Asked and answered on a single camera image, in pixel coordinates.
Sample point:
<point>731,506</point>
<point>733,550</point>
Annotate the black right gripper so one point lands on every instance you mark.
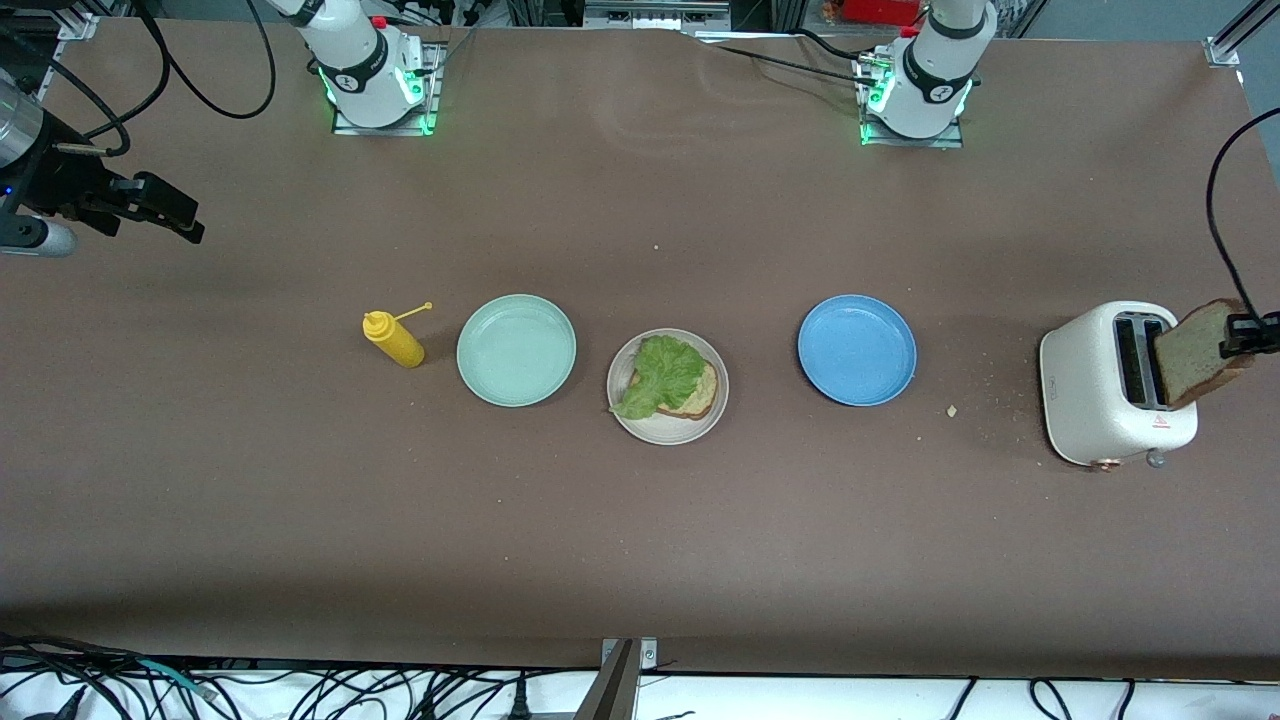
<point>62,184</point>

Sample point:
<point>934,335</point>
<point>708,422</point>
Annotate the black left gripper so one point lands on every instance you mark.
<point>1256,334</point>

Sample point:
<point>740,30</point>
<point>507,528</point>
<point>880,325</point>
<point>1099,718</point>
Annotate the toasted bread slice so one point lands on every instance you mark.
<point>1195,350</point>
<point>700,395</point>

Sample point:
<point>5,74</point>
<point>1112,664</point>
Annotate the yellow squeeze bottle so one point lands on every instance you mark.
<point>395,340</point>

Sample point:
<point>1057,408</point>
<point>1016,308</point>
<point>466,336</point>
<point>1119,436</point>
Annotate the green lettuce leaf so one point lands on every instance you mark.
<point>665,370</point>

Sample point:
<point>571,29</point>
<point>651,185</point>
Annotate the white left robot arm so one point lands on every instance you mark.
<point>930,80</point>

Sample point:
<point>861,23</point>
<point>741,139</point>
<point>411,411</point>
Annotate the blue plate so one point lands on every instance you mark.
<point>857,350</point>

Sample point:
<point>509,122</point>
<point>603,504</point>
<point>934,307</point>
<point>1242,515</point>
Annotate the mint green plate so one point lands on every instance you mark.
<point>515,350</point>

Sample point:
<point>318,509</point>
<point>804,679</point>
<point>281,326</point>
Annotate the beige plate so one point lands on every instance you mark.
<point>690,432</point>

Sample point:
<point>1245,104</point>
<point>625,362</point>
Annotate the cream two-slot toaster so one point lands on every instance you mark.
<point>1090,400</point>

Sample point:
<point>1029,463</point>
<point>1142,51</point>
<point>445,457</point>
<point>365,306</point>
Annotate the red box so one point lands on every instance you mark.
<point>880,10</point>

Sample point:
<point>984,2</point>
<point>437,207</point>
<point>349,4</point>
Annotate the grey metal box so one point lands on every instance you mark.
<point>655,12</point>

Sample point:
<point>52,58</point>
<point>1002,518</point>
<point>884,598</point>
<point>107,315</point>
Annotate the aluminium frame profile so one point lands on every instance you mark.
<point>78,25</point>
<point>1235,35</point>

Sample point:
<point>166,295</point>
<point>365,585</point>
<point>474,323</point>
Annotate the aluminium table bracket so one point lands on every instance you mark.
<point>620,685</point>

